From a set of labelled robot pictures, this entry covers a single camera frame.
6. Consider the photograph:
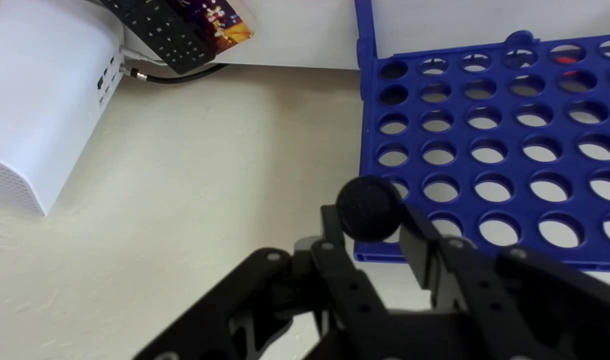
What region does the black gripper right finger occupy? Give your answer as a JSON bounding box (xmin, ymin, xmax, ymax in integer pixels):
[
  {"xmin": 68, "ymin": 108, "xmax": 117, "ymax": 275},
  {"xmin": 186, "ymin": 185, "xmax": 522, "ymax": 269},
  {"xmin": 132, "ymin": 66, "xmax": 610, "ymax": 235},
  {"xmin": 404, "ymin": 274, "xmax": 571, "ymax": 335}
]
[{"xmin": 400, "ymin": 207, "xmax": 610, "ymax": 360}]

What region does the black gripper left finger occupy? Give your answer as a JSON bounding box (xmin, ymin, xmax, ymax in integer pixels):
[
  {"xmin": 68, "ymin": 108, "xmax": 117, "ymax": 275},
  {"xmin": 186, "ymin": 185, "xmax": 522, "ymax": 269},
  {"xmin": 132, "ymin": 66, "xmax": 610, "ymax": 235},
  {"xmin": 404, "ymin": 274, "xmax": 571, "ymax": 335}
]
[{"xmin": 133, "ymin": 205, "xmax": 411, "ymax": 360}]

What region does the black game disc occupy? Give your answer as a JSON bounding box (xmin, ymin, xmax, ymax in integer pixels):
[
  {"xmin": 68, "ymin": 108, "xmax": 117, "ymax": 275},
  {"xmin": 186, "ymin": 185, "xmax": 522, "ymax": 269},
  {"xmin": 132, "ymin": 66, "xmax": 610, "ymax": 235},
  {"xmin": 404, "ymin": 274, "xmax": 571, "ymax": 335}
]
[{"xmin": 336, "ymin": 176, "xmax": 402, "ymax": 241}]

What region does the blue connect four grid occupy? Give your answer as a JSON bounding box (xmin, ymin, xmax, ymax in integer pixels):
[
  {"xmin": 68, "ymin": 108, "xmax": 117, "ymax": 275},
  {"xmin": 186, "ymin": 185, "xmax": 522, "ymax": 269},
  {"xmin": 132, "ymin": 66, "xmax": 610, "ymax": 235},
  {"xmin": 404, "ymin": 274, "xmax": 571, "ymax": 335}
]
[{"xmin": 354, "ymin": 0, "xmax": 610, "ymax": 272}]

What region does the purple card box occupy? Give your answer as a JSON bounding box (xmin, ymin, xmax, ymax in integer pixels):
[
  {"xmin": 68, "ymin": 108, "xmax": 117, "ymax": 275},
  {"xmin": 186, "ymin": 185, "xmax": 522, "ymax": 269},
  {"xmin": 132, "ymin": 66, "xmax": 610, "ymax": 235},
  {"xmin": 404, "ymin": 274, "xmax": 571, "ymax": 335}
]
[{"xmin": 99, "ymin": 0, "xmax": 251, "ymax": 74}]

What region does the white speaker box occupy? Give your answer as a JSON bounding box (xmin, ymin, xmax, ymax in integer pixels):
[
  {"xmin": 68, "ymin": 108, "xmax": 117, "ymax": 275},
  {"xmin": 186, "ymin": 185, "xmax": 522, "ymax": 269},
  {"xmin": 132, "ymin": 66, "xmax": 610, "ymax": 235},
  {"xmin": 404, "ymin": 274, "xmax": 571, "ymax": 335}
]
[{"xmin": 0, "ymin": 0, "xmax": 124, "ymax": 213}]

